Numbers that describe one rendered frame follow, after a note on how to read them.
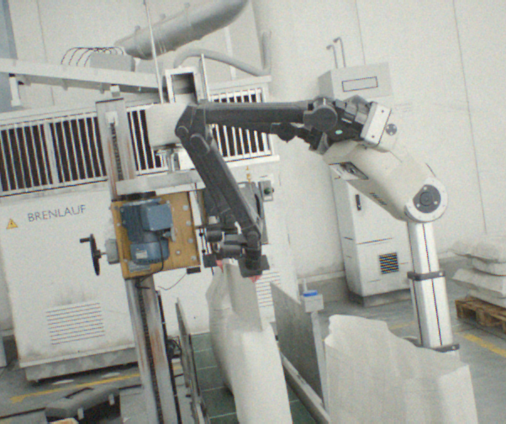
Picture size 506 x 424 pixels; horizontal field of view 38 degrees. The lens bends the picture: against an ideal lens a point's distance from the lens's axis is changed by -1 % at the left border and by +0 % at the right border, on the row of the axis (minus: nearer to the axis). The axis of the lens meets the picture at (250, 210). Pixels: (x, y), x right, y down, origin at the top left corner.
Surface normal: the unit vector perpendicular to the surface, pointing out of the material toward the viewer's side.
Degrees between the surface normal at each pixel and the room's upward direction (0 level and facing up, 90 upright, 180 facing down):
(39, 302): 90
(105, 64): 88
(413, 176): 115
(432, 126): 90
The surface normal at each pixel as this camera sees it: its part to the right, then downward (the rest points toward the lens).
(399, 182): 0.53, 0.39
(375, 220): 0.14, 0.03
